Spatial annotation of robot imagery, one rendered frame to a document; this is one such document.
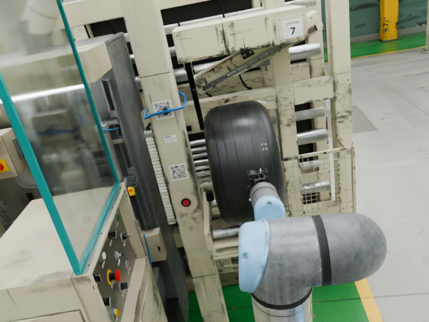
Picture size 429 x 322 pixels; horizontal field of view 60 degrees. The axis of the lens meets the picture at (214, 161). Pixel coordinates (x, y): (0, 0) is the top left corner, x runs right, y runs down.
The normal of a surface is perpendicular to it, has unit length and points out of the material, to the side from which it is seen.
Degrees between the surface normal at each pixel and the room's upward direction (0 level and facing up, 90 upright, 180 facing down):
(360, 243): 55
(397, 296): 0
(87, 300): 90
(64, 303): 90
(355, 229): 34
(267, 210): 78
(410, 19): 90
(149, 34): 90
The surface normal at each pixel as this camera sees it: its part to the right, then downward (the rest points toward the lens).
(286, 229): -0.15, -0.81
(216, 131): -0.38, -0.45
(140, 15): 0.04, 0.40
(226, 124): -0.14, -0.59
